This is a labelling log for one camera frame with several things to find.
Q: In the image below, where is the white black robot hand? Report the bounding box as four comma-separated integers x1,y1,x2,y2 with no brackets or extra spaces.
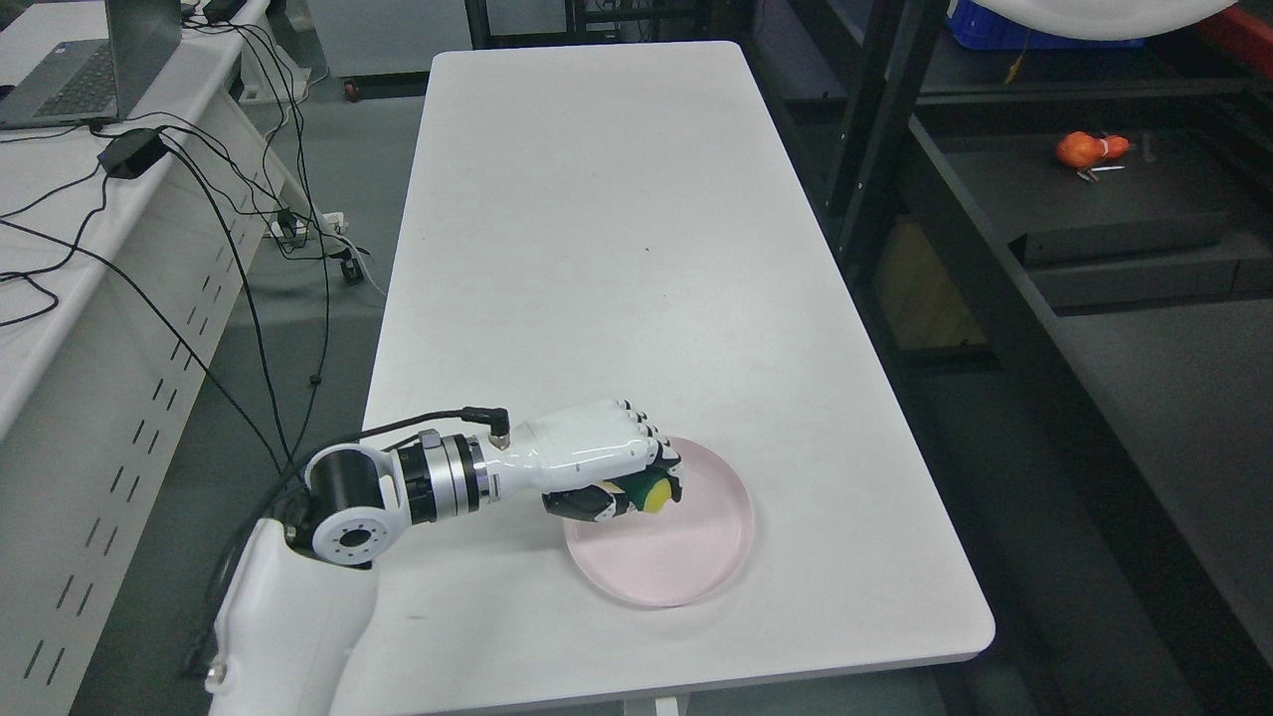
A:
480,399,682,522

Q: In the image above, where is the green yellow sponge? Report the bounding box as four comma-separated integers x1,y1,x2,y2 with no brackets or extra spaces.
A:
600,468,682,517

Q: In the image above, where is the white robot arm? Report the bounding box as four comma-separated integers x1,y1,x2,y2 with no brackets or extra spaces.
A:
205,431,496,715

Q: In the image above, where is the dark metal shelf rack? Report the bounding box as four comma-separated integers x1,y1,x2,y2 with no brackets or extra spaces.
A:
751,1,1270,715

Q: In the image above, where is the pink round plate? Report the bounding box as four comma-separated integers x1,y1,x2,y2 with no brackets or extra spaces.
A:
564,437,755,608

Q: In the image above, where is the white rectangular table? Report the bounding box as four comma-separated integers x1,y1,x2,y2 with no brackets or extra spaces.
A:
332,42,995,715

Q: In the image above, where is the white power strip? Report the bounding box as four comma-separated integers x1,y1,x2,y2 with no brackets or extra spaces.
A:
267,208,348,245

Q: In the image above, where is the white perforated side desk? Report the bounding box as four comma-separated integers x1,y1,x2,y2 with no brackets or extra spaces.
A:
1,1,300,715

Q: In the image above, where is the black power adapter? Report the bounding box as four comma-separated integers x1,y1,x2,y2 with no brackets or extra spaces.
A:
98,127,168,180

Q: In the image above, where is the blue plastic crate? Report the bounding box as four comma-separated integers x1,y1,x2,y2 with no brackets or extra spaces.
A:
946,1,1146,51

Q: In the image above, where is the orange plush toy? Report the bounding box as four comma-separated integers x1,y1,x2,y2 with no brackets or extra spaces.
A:
1054,131,1130,169

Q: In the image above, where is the grey laptop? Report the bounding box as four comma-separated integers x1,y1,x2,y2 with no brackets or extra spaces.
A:
1,1,182,130

